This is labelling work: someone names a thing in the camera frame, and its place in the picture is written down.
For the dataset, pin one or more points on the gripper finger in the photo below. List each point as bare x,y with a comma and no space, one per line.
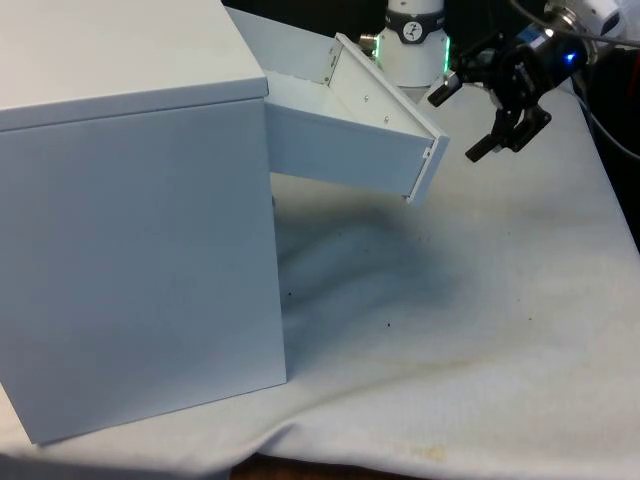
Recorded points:
520,120
442,90

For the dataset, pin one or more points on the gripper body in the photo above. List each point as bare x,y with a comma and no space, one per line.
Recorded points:
557,57

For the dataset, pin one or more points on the white drawer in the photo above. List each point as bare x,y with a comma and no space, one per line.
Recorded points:
345,150

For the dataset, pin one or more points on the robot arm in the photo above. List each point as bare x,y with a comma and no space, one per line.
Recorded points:
411,60

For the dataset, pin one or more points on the white chest of drawers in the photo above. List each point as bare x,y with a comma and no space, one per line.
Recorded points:
140,240

